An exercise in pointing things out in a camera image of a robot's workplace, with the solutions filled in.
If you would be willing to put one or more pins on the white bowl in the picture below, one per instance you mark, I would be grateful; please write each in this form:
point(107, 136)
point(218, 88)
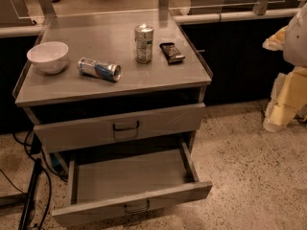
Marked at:
point(49, 57)

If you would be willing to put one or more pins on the dark chocolate bar wrapper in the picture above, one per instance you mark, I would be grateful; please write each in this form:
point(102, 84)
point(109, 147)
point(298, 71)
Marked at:
point(171, 52)

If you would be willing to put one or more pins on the black bar on floor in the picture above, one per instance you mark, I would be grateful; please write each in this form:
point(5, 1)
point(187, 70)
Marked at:
point(30, 196)

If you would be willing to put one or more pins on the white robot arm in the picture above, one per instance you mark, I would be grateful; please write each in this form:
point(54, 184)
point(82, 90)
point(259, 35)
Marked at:
point(292, 40)

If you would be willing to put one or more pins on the blue silver can lying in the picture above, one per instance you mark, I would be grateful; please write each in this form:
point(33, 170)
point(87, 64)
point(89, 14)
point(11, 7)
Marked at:
point(104, 71)

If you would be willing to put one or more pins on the grey drawer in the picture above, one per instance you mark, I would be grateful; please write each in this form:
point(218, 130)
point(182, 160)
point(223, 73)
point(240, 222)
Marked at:
point(112, 182)
point(84, 133)

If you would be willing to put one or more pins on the grey top drawer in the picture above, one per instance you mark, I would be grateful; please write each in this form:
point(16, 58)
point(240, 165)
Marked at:
point(84, 133)

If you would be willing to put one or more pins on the grey metal drawer cabinet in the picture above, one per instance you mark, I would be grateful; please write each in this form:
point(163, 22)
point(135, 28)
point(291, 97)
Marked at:
point(109, 38)

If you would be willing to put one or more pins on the white horizontal rail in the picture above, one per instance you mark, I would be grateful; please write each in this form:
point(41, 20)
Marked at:
point(233, 16)

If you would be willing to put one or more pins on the silver green upright can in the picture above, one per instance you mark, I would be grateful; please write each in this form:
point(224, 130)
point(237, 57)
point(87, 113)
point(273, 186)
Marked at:
point(144, 38)

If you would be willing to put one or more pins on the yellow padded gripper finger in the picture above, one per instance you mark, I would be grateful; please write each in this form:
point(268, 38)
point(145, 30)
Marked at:
point(288, 97)

